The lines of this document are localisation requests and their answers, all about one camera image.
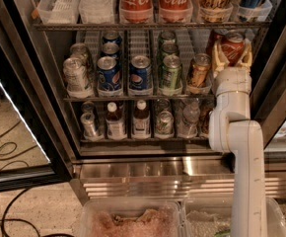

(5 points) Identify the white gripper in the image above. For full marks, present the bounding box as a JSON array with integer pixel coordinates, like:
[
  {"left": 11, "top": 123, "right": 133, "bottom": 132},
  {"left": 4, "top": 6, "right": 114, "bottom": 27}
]
[{"left": 212, "top": 39, "right": 252, "bottom": 96}]

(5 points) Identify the red coke can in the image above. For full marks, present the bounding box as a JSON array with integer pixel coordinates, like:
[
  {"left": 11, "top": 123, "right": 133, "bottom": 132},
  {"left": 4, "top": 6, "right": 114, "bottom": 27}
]
[
  {"left": 221, "top": 32, "right": 246, "bottom": 66},
  {"left": 206, "top": 29, "right": 228, "bottom": 55}
]

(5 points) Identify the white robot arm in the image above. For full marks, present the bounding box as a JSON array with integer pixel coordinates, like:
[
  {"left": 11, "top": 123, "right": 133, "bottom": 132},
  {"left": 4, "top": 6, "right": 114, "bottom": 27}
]
[{"left": 209, "top": 40, "right": 267, "bottom": 237}]

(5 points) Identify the gold soda can middle shelf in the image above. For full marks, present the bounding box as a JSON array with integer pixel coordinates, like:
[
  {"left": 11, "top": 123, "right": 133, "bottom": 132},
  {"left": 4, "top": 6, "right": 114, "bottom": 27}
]
[{"left": 187, "top": 53, "right": 211, "bottom": 87}]

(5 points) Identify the right closed fridge door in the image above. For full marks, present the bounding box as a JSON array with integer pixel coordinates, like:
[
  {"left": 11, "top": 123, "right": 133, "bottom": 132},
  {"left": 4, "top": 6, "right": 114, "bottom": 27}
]
[{"left": 250, "top": 39, "right": 286, "bottom": 165}]

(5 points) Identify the gold bottle top shelf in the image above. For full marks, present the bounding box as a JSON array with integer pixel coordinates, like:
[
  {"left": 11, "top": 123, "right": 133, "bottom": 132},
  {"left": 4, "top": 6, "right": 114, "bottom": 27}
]
[{"left": 198, "top": 0, "right": 230, "bottom": 22}]

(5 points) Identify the front green soda can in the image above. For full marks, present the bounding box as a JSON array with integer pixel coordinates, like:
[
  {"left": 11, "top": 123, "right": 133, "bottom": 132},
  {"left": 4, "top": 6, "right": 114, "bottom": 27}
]
[{"left": 159, "top": 54, "right": 182, "bottom": 90}]

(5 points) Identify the green soda can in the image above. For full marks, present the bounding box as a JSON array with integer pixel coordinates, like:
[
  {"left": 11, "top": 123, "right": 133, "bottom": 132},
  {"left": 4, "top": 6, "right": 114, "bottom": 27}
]
[
  {"left": 159, "top": 54, "right": 182, "bottom": 90},
  {"left": 159, "top": 42, "right": 179, "bottom": 63},
  {"left": 158, "top": 31, "right": 177, "bottom": 47}
]

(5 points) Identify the middle green soda can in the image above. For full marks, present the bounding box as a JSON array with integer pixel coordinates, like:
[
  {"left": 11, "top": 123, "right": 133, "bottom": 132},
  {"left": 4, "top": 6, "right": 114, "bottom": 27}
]
[{"left": 159, "top": 42, "right": 179, "bottom": 63}]

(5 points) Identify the rear green soda can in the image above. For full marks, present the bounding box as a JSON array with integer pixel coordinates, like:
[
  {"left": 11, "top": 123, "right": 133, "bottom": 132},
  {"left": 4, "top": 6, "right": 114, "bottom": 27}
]
[{"left": 158, "top": 31, "right": 177, "bottom": 47}]

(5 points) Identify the front gold can bottom shelf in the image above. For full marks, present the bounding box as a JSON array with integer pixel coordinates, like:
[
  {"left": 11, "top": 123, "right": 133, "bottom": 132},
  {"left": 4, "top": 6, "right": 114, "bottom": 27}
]
[{"left": 200, "top": 110, "right": 211, "bottom": 137}]

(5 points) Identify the right coca-cola bottle top shelf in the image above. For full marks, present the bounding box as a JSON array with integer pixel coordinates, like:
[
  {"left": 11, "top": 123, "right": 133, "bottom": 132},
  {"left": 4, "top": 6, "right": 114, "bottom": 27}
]
[{"left": 159, "top": 0, "right": 188, "bottom": 22}]

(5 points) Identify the coca-cola bottle shelf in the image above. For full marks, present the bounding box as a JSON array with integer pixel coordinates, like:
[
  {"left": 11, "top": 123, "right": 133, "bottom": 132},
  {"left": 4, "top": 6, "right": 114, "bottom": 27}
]
[
  {"left": 120, "top": 0, "right": 152, "bottom": 23},
  {"left": 159, "top": 0, "right": 188, "bottom": 22}
]

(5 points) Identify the rear green can bottom shelf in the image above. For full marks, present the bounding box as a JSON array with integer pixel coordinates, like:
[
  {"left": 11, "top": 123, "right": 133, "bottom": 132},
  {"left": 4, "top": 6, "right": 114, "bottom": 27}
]
[{"left": 156, "top": 99, "right": 171, "bottom": 114}]

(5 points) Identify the green can shelf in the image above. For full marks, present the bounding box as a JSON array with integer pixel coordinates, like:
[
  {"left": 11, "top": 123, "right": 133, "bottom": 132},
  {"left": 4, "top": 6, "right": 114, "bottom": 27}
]
[
  {"left": 156, "top": 111, "right": 174, "bottom": 138},
  {"left": 156, "top": 99, "right": 171, "bottom": 114}
]

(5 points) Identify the front green can bottom shelf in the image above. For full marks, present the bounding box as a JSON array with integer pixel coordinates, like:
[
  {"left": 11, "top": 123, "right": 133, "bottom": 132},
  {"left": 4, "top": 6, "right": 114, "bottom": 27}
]
[{"left": 156, "top": 111, "right": 174, "bottom": 138}]

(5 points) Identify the blue pepsi can centre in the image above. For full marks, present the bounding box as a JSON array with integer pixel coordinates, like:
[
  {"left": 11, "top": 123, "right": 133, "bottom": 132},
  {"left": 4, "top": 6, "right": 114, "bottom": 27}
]
[{"left": 129, "top": 55, "right": 152, "bottom": 90}]

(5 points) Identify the blue pepsi can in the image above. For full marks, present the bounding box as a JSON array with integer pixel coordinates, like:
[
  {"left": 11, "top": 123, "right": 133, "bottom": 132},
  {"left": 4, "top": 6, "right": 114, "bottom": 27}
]
[
  {"left": 129, "top": 55, "right": 152, "bottom": 90},
  {"left": 101, "top": 42, "right": 120, "bottom": 61},
  {"left": 102, "top": 31, "right": 122, "bottom": 46},
  {"left": 97, "top": 56, "right": 121, "bottom": 91}
]

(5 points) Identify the stainless steel fridge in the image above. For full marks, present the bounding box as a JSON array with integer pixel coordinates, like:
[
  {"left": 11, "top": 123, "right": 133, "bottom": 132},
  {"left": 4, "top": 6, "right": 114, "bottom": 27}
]
[{"left": 0, "top": 0, "right": 286, "bottom": 206}]

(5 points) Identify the left coca-cola bottle top shelf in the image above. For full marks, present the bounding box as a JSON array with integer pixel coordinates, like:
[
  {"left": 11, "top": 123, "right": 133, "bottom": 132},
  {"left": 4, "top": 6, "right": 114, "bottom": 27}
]
[{"left": 120, "top": 0, "right": 152, "bottom": 23}]

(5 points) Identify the middle blue pepsi can left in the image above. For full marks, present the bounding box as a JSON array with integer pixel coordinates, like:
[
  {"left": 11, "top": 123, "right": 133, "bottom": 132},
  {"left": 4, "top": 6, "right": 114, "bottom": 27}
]
[{"left": 101, "top": 42, "right": 120, "bottom": 61}]

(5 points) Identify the rear blue pepsi can left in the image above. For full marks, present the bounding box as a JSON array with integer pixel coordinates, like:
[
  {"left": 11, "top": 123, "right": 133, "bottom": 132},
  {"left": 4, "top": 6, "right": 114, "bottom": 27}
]
[{"left": 102, "top": 31, "right": 122, "bottom": 46}]

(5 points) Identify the front blue pepsi can left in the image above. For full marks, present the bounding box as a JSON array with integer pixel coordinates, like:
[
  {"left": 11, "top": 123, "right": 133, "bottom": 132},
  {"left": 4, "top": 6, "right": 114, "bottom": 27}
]
[{"left": 97, "top": 56, "right": 121, "bottom": 91}]

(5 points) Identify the white clear container top shelf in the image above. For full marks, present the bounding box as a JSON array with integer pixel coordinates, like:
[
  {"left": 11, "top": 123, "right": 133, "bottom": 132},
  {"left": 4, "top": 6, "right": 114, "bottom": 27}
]
[{"left": 79, "top": 0, "right": 114, "bottom": 24}]

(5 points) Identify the rear silver slim can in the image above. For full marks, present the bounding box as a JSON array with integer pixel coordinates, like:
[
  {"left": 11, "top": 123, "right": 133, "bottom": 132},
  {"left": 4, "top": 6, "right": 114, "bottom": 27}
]
[{"left": 81, "top": 101, "right": 96, "bottom": 114}]

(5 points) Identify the silver slim can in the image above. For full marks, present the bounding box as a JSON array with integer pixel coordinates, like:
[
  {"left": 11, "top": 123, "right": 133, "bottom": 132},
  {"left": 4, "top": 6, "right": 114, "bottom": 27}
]
[
  {"left": 81, "top": 101, "right": 96, "bottom": 114},
  {"left": 80, "top": 112, "right": 100, "bottom": 137}
]

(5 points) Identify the rear white soda can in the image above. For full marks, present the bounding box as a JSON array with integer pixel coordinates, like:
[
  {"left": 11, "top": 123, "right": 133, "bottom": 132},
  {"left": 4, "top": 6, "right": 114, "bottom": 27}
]
[{"left": 70, "top": 42, "right": 93, "bottom": 70}]

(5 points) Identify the white soda can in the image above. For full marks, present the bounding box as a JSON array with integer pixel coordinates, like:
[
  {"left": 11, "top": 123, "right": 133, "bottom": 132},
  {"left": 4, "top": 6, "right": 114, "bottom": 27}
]
[
  {"left": 63, "top": 57, "right": 90, "bottom": 92},
  {"left": 70, "top": 42, "right": 93, "bottom": 70}
]

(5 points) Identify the front silver slim can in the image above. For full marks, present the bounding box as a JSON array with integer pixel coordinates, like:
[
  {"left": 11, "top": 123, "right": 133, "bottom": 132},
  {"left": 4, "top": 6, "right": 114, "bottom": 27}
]
[{"left": 80, "top": 112, "right": 100, "bottom": 137}]

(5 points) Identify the front white soda can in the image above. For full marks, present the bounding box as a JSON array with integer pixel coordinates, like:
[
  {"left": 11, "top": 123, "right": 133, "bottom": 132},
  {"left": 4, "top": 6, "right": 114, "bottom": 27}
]
[{"left": 63, "top": 57, "right": 90, "bottom": 92}]

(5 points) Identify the green can in bin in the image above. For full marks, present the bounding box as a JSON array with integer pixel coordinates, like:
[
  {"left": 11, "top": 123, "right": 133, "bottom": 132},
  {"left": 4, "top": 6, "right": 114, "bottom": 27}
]
[{"left": 214, "top": 229, "right": 231, "bottom": 237}]

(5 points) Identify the empty clear tray top shelf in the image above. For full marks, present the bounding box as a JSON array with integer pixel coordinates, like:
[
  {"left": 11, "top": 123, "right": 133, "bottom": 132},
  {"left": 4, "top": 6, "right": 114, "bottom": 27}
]
[{"left": 37, "top": 0, "right": 80, "bottom": 24}]

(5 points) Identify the open glass fridge door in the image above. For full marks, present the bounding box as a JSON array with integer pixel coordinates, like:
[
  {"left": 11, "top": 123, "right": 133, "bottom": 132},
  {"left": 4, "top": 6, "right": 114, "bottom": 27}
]
[{"left": 0, "top": 0, "right": 70, "bottom": 192}]

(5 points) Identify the clear water bottle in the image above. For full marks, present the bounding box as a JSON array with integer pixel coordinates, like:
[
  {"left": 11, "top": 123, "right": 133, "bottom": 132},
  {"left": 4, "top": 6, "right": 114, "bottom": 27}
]
[{"left": 178, "top": 102, "right": 200, "bottom": 138}]

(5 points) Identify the right brown tea bottle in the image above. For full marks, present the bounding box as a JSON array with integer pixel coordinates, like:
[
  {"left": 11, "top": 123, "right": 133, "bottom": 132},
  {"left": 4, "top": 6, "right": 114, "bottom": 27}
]
[{"left": 132, "top": 100, "right": 151, "bottom": 139}]

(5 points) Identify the brown tea bottle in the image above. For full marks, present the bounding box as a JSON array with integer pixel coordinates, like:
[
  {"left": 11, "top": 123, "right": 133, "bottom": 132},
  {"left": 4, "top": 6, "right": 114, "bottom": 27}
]
[
  {"left": 132, "top": 100, "right": 151, "bottom": 139},
  {"left": 106, "top": 102, "right": 126, "bottom": 140}
]

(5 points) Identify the left brown tea bottle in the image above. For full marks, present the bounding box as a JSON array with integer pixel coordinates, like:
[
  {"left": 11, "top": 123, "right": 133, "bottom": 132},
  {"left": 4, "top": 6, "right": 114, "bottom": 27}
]
[{"left": 106, "top": 102, "right": 126, "bottom": 140}]

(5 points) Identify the right clear plastic bin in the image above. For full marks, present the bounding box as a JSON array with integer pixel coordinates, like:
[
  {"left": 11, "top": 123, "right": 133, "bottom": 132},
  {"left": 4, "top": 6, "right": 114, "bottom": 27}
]
[{"left": 181, "top": 195, "right": 286, "bottom": 237}]

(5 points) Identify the clear plastic bin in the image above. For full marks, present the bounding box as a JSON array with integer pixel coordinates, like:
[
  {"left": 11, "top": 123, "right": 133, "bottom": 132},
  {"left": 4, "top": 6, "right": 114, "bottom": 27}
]
[
  {"left": 181, "top": 195, "right": 286, "bottom": 237},
  {"left": 79, "top": 197, "right": 182, "bottom": 237}
]

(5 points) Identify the left clear plastic bin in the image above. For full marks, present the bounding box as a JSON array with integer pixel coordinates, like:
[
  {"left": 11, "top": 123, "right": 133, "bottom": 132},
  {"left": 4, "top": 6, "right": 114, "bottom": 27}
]
[{"left": 79, "top": 197, "right": 182, "bottom": 237}]

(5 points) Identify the black floor cable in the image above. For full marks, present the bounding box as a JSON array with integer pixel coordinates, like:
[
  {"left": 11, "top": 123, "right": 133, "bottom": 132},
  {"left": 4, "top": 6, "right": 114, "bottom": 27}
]
[{"left": 0, "top": 96, "right": 75, "bottom": 237}]

